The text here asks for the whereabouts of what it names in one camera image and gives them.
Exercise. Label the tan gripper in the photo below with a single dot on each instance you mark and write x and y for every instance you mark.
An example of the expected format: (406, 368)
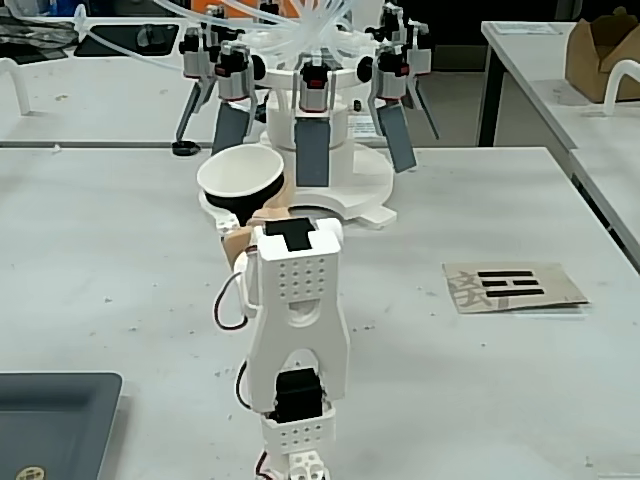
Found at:
(239, 243)

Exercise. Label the black paper cup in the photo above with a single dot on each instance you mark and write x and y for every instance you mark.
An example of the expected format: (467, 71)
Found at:
(240, 170)

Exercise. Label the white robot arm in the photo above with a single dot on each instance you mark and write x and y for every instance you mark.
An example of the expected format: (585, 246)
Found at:
(300, 270)

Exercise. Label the small printed label paper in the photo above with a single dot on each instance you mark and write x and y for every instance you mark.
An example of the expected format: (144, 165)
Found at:
(361, 127)

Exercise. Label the grey paddle dispenser unit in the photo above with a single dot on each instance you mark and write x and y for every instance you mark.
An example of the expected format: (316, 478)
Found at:
(232, 125)
(397, 140)
(312, 155)
(419, 57)
(192, 60)

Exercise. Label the small black cap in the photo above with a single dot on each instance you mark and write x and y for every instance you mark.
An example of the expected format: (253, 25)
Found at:
(185, 148)

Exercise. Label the white round dispenser stand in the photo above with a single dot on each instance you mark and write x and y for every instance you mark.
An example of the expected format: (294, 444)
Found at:
(365, 185)

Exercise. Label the clear tube bundle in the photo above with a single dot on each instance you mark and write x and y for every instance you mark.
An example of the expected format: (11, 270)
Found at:
(310, 30)

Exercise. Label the black flat mat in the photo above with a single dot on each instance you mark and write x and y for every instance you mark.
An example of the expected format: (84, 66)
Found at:
(115, 42)

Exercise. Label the dark table leg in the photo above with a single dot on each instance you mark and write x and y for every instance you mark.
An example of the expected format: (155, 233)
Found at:
(489, 100)

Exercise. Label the white arched tube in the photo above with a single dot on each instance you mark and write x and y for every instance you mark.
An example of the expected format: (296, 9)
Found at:
(611, 85)
(20, 85)

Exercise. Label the grey plastic tray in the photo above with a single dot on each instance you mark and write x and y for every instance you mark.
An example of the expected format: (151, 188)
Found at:
(50, 425)

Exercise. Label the printed cardboard card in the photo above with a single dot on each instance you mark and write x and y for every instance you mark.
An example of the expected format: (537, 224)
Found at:
(550, 285)

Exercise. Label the round gold sticker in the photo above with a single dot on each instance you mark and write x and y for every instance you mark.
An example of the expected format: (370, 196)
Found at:
(30, 473)

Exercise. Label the brown cardboard box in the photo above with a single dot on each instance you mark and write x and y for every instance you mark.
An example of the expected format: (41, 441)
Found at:
(582, 65)

